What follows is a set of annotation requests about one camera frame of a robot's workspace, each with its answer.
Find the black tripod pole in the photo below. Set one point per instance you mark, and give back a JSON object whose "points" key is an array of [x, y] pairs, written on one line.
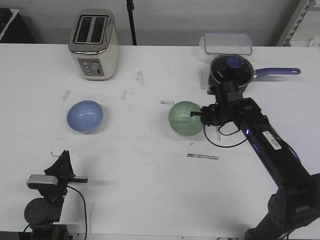
{"points": [[130, 7]]}

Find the clear plastic food container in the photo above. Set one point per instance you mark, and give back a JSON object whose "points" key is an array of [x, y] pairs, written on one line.
{"points": [[216, 43]]}

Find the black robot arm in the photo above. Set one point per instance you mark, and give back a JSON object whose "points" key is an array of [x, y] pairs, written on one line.
{"points": [[296, 203], [43, 213]]}

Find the green bowl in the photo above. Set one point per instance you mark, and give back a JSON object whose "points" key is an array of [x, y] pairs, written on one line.
{"points": [[182, 122]]}

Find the white crumpled object on shelf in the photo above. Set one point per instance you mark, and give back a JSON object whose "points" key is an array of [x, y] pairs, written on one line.
{"points": [[315, 42]]}

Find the blue bowl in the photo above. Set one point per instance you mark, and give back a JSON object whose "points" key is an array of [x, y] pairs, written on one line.
{"points": [[85, 116]]}

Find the white slotted shelf upright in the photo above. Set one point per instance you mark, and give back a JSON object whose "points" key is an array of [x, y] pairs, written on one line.
{"points": [[297, 17]]}

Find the glass pot lid blue knob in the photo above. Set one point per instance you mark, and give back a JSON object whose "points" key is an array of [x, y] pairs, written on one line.
{"points": [[230, 67]]}

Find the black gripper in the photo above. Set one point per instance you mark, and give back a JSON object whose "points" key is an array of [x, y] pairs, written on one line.
{"points": [[214, 114], [57, 170]]}

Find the cream and chrome toaster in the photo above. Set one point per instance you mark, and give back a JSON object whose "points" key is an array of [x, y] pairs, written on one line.
{"points": [[94, 45]]}

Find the dark blue saucepan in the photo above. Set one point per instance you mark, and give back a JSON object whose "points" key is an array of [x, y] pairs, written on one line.
{"points": [[261, 72]]}

